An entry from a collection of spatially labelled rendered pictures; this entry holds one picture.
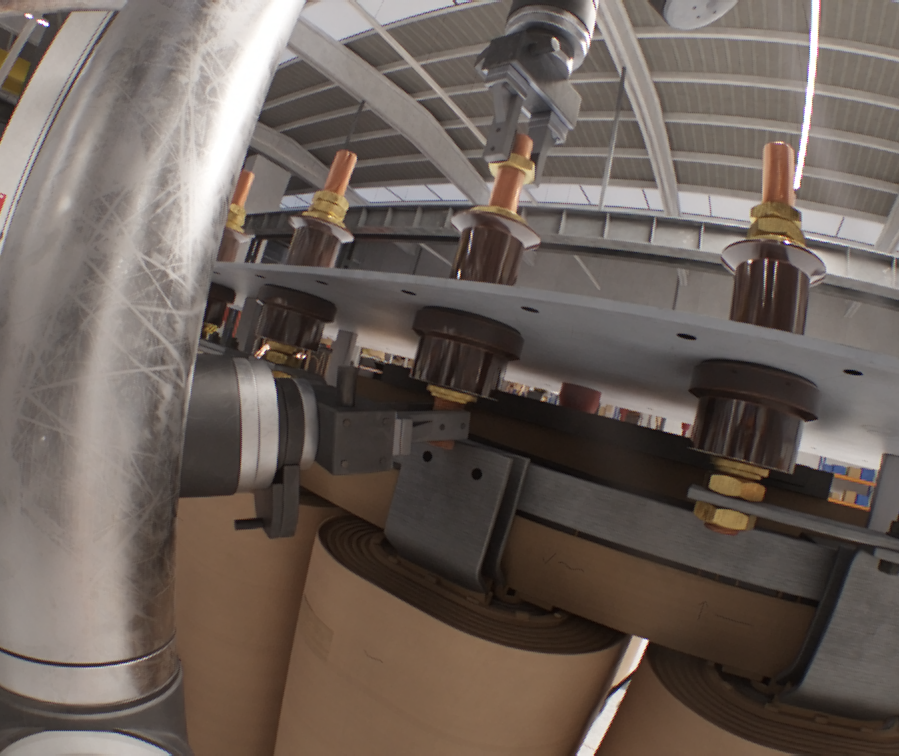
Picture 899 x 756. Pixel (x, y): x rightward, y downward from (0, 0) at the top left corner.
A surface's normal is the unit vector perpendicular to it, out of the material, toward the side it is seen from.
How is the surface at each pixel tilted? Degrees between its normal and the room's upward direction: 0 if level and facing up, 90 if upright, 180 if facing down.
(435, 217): 90
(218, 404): 65
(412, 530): 90
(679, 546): 90
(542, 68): 90
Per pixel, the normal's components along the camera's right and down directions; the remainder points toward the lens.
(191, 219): 0.98, 0.04
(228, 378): 0.47, -0.65
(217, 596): -0.11, -0.07
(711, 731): -0.81, -0.24
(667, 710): -0.93, -0.26
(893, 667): -0.51, -0.17
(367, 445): 0.59, 0.13
